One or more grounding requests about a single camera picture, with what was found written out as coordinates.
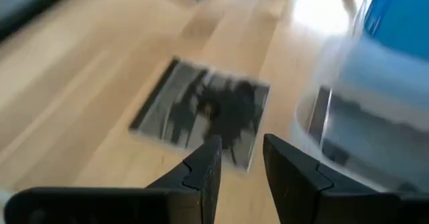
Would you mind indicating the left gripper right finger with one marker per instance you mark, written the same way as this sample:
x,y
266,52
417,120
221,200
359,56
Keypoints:
x,y
301,190

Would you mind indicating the clear plastic bin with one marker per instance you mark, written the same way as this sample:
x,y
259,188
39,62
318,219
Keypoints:
x,y
360,16
301,123

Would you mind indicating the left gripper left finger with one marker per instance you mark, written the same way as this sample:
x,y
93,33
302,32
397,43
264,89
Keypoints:
x,y
197,190

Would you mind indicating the black metal table frame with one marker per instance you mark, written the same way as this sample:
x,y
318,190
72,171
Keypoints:
x,y
33,9

